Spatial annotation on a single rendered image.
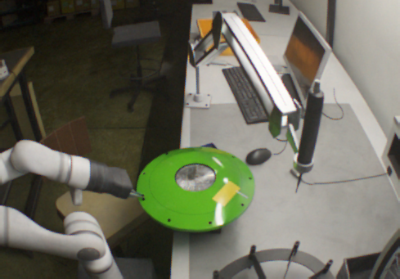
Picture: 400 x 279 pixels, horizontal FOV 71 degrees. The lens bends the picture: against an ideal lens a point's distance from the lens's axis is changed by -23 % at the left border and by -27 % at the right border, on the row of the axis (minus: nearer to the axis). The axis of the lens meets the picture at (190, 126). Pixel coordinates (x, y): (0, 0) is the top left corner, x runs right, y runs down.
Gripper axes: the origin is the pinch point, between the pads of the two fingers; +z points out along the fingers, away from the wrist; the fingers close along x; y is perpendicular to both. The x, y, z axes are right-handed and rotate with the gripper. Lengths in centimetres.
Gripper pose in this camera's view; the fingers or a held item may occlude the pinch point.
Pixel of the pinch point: (143, 195)
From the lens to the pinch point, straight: 92.1
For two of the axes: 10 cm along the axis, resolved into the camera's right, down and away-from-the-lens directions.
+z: 7.7, 2.4, 5.8
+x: -4.0, -5.3, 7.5
